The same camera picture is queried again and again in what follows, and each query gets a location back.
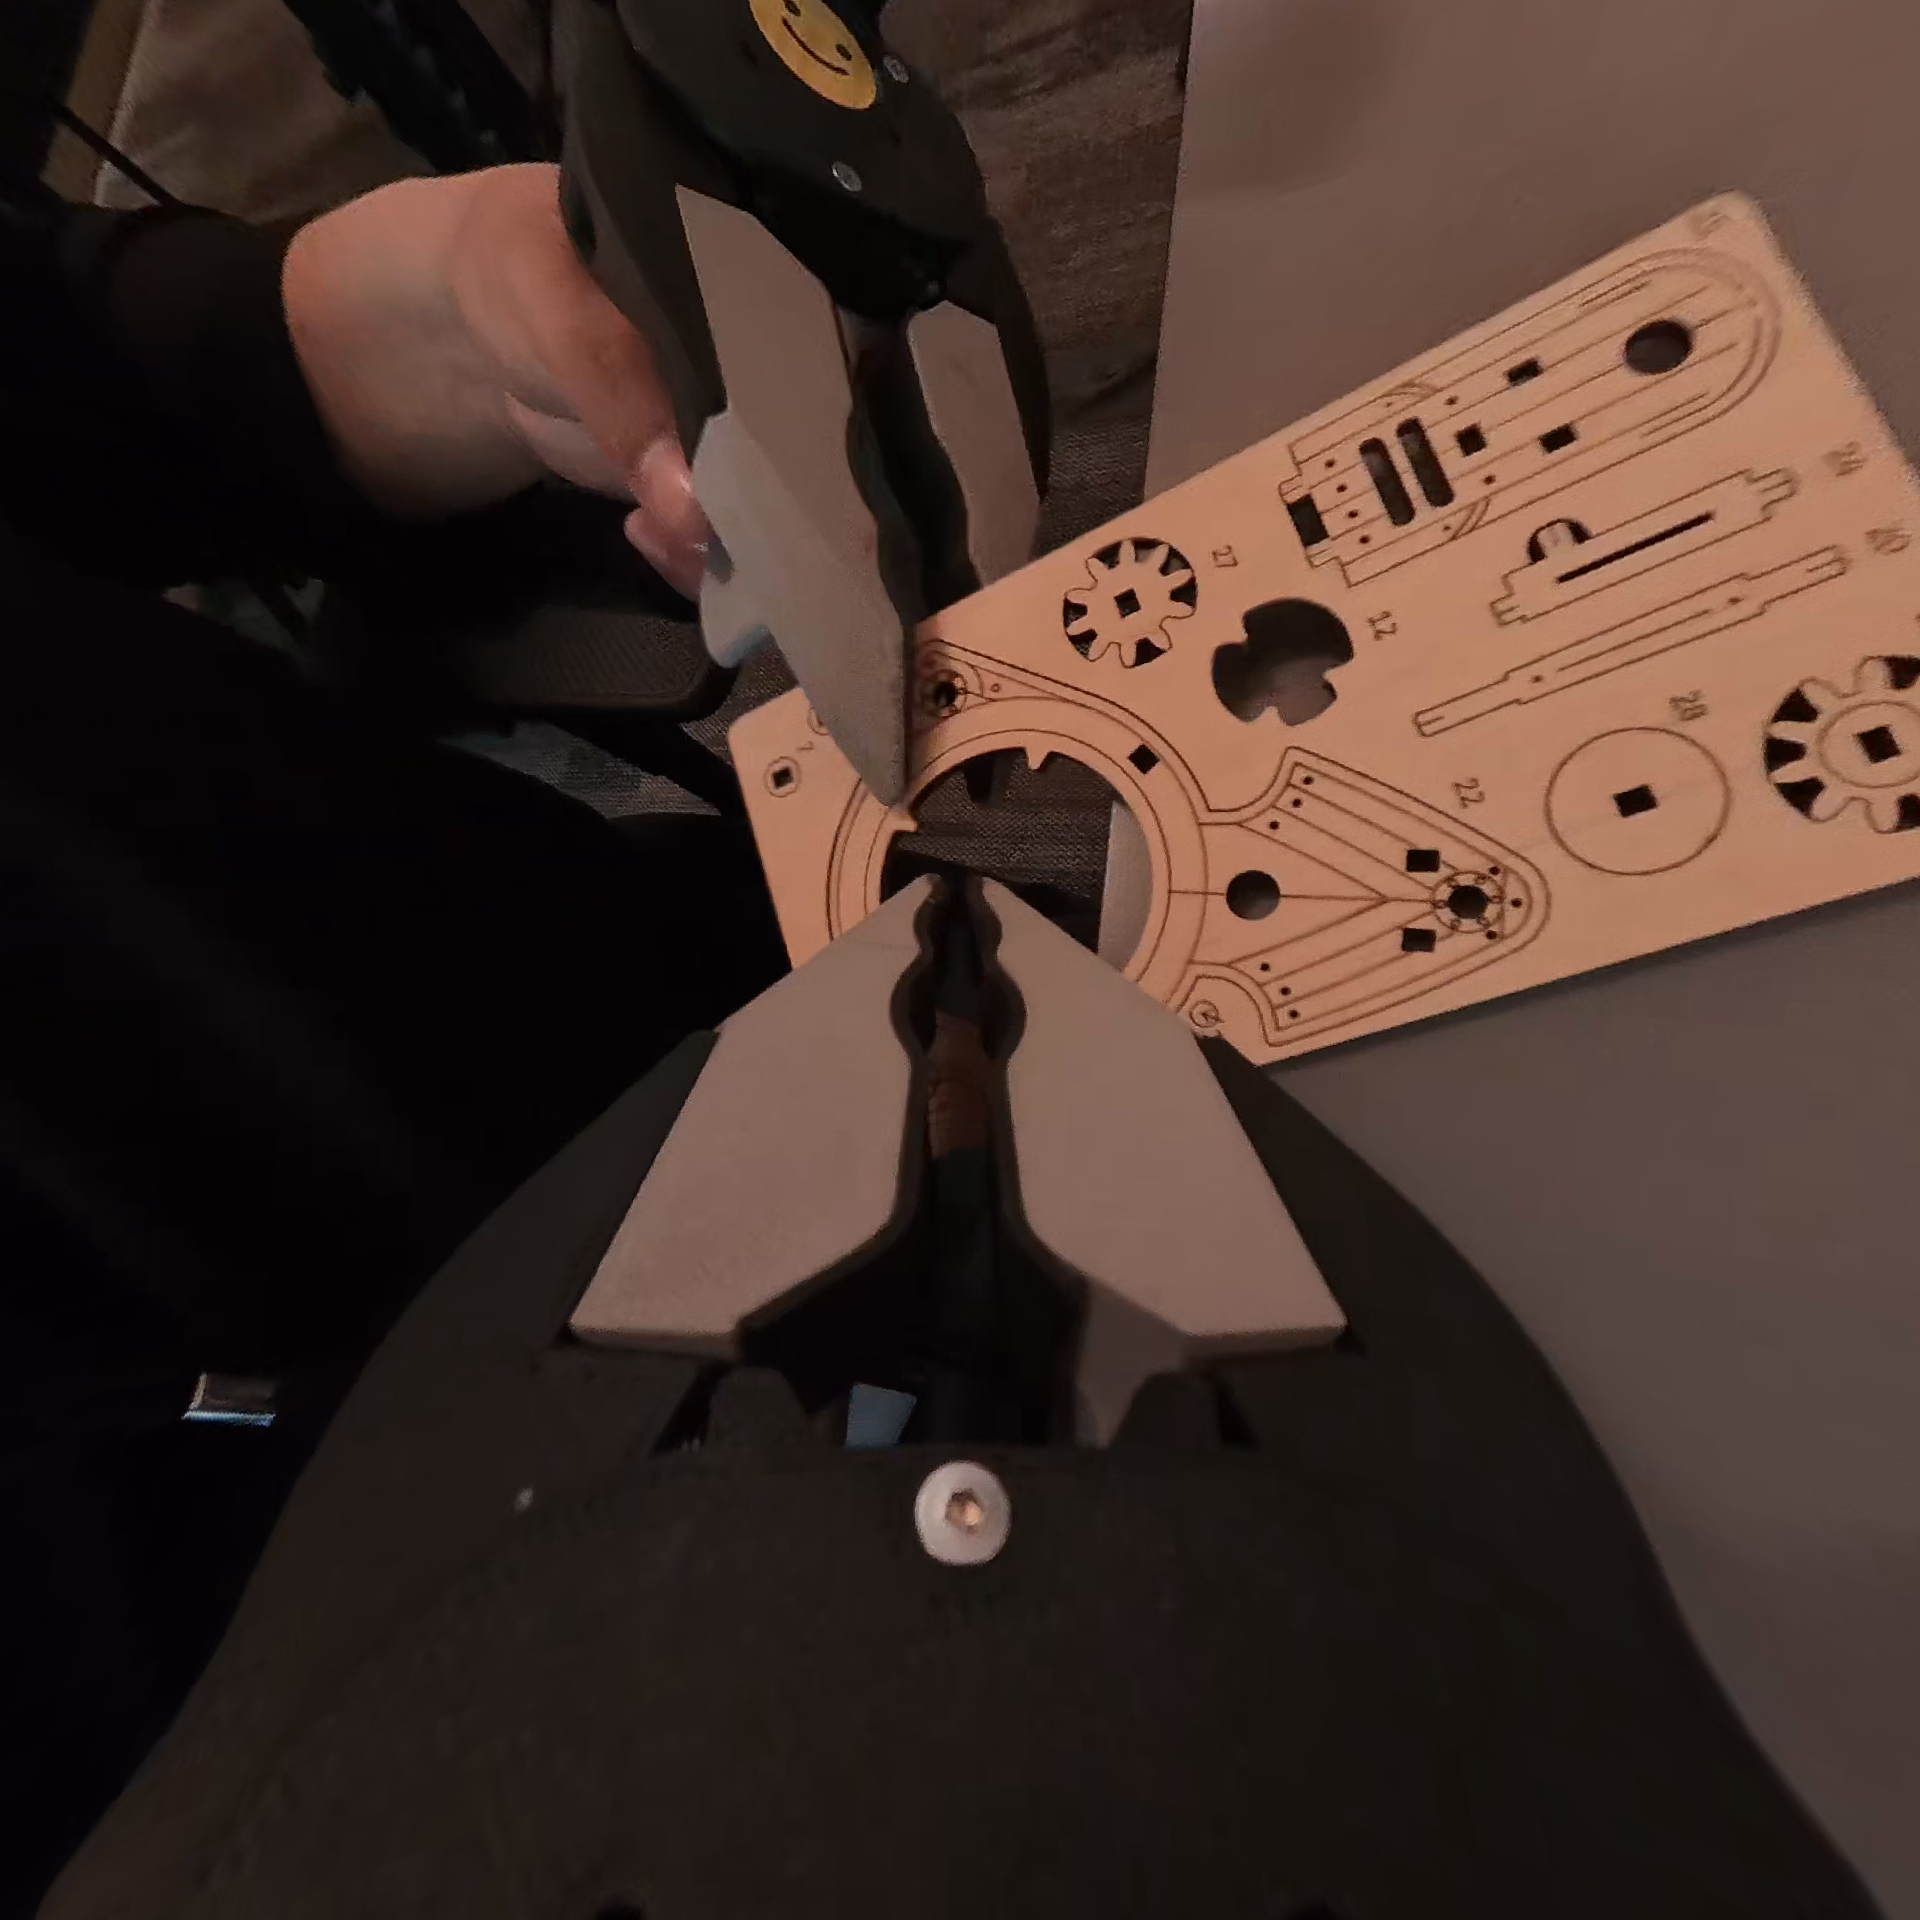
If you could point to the laser-cut wooden parts sheet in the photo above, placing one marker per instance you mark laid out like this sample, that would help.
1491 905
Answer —
1680 629

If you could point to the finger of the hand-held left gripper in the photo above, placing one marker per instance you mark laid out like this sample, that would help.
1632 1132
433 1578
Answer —
795 451
973 405

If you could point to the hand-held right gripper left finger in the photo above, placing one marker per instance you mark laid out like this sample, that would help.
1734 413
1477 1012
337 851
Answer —
763 1170

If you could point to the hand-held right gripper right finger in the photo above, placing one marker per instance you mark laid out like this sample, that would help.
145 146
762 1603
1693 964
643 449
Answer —
1141 1184

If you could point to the black chair armrest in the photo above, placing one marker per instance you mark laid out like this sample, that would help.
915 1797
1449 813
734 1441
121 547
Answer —
569 661

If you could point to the person's left forearm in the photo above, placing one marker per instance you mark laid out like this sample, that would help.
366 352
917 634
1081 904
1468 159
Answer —
148 375

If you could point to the person's left hand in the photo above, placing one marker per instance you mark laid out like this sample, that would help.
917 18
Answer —
451 329

